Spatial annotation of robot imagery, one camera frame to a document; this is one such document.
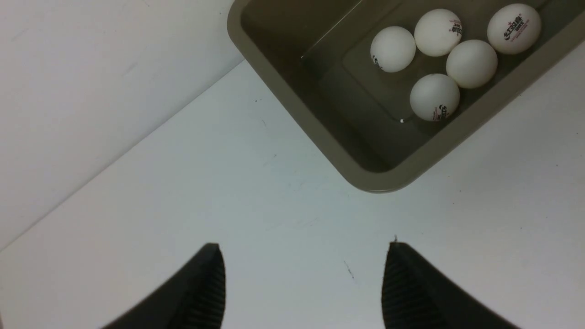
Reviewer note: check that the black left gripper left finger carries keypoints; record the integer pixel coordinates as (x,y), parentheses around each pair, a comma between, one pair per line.
(193,298)

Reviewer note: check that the white ball plain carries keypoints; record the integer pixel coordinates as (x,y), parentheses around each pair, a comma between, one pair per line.
(514,28)

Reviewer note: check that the tan plastic bin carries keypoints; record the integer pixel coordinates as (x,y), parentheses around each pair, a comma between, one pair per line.
(386,88)

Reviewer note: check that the white ball with logo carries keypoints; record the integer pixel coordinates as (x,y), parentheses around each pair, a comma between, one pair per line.
(438,32)

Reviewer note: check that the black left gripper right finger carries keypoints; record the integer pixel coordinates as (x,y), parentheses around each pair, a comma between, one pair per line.
(416,295)

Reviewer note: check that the white ball table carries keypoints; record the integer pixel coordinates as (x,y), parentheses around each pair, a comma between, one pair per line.
(434,97)

